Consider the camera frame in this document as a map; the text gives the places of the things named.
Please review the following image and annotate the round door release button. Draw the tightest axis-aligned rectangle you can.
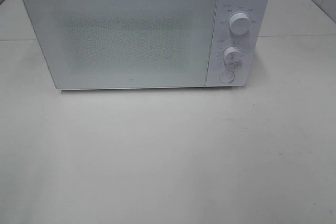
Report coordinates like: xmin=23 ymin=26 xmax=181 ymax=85
xmin=218 ymin=71 xmax=235 ymax=84

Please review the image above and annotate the white microwave oven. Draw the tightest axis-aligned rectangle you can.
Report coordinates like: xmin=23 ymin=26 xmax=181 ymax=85
xmin=23 ymin=0 xmax=268 ymax=90

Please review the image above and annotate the white microwave knob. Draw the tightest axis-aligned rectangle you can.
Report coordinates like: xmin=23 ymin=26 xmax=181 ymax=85
xmin=228 ymin=12 xmax=251 ymax=35
xmin=223 ymin=46 xmax=243 ymax=65

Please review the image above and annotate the white microwave door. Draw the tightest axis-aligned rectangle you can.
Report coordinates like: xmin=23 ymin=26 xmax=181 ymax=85
xmin=23 ymin=0 xmax=216 ymax=90

